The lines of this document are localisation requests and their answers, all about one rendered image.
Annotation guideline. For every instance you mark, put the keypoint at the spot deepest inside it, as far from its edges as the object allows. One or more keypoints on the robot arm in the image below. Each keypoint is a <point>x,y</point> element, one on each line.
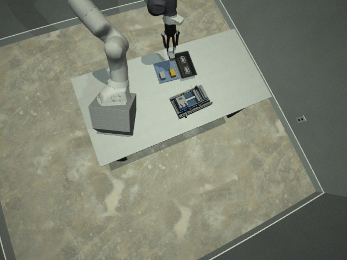
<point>117,91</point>

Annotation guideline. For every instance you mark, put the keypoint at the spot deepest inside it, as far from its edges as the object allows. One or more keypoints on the yellow rectangular block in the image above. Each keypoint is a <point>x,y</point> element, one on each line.
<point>172,73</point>

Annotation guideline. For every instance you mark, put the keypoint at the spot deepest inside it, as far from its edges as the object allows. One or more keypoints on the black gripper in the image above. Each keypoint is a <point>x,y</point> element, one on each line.
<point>170,31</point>

